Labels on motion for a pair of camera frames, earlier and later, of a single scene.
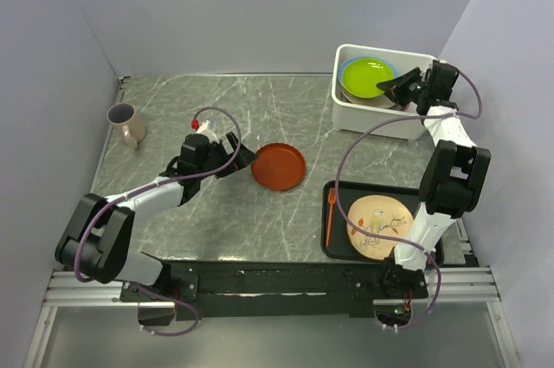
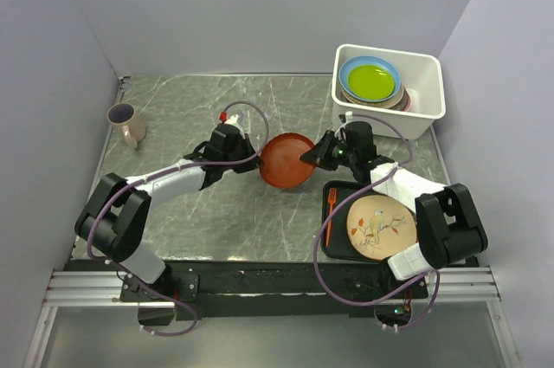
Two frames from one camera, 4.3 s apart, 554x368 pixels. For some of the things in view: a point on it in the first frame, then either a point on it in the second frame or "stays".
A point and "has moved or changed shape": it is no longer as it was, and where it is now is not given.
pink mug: (124, 115) stays
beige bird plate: (378, 215) stays
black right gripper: (396, 86) -> (320, 153)
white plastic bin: (358, 119) stays
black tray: (335, 245) stays
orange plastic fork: (331, 196) stays
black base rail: (274, 290) stays
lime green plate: (360, 76) has moved or changed shape
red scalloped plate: (279, 166) has moved or changed shape
